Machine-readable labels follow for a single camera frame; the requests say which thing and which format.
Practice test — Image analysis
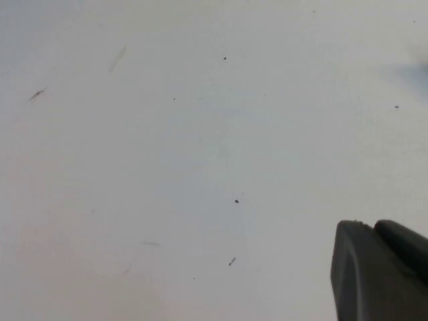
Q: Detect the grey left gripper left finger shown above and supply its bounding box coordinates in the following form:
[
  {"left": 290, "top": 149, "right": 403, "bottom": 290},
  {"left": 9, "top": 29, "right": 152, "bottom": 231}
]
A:
[{"left": 330, "top": 219, "right": 428, "bottom": 321}]

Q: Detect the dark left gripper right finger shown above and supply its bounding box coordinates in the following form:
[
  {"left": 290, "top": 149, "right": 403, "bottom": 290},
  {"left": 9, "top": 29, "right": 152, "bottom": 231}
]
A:
[{"left": 372, "top": 219, "right": 428, "bottom": 289}]

